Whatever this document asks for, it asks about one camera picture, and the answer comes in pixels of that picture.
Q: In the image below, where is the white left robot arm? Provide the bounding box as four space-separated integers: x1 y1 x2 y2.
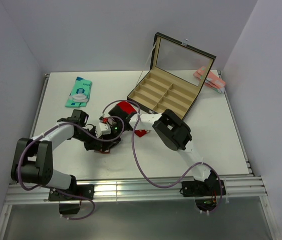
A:
11 109 125 200

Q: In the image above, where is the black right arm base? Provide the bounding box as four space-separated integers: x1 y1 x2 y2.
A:
179 179 226 213

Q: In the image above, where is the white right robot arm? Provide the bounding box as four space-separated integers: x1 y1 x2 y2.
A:
109 101 225 197

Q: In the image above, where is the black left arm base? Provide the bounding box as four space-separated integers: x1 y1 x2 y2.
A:
48 184 94 216

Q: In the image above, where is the red sock with white print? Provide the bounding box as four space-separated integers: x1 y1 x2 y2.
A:
116 101 150 138

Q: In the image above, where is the black compartment display box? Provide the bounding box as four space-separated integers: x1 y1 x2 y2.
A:
127 32 216 119

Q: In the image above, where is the pink patterned sock pair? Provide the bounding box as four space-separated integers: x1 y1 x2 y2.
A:
193 66 225 94

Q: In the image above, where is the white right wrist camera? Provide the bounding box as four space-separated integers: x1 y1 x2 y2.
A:
99 113 113 125

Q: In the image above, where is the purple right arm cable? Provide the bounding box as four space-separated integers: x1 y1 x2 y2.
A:
99 99 224 215

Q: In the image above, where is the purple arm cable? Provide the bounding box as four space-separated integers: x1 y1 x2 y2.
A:
99 99 224 215
17 116 125 221

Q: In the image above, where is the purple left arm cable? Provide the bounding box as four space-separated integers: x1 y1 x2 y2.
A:
17 116 125 221

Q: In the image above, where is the aluminium front rail frame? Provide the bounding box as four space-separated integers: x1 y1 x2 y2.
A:
0 71 281 240

